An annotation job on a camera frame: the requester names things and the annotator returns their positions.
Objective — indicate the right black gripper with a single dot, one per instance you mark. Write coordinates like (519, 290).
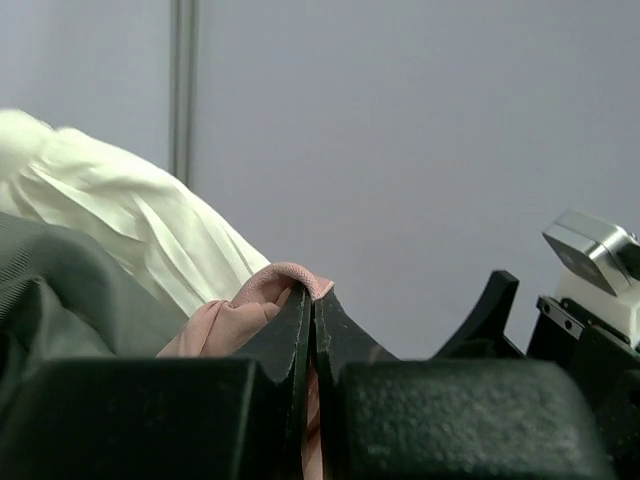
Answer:
(593, 353)

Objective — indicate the white ruffled skirt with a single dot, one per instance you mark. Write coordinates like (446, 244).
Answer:
(171, 241)

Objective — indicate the grey pleated skirt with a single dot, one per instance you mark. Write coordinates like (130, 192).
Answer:
(63, 295)

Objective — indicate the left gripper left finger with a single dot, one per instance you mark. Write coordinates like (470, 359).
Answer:
(274, 409)

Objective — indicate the pink pleated skirt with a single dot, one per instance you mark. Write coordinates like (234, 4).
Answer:
(221, 327)

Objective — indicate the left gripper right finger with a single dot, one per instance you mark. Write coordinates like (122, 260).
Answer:
(339, 341)

